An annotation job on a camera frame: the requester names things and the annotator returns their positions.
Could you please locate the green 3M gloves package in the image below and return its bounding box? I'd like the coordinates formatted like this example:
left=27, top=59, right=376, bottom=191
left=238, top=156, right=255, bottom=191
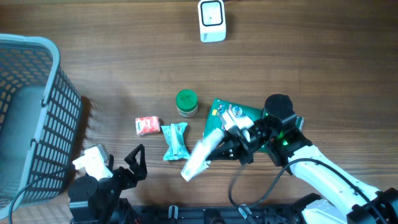
left=195, top=94, right=312, bottom=160

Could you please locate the teal white pack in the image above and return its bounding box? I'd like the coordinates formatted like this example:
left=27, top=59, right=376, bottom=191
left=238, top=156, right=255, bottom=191
left=161, top=123, right=190, bottom=161

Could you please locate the white barcode scanner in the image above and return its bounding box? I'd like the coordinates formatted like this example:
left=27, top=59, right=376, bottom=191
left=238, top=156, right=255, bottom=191
left=198, top=0, right=226, bottom=43

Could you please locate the red tissue pack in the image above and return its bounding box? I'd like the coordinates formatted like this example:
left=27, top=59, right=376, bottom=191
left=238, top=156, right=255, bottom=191
left=135, top=116, right=160, bottom=136

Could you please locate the white blue pouch pack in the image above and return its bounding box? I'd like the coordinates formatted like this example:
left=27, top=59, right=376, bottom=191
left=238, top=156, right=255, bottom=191
left=181, top=128, right=224, bottom=182

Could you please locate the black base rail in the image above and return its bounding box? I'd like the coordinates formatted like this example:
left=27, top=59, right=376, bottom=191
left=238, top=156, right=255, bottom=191
left=133, top=204, right=297, bottom=224

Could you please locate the green lid jar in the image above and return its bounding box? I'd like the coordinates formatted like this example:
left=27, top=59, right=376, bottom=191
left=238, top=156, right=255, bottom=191
left=175, top=89, right=198, bottom=118

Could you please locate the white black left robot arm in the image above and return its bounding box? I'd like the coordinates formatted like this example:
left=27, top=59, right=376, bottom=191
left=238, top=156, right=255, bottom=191
left=68, top=144, right=147, bottom=224

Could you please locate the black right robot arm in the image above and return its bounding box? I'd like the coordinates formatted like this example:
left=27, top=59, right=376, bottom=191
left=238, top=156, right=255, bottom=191
left=206, top=94, right=397, bottom=223

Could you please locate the grey plastic mesh basket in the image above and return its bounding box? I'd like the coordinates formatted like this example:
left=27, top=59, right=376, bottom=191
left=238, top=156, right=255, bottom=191
left=1, top=34, right=83, bottom=218

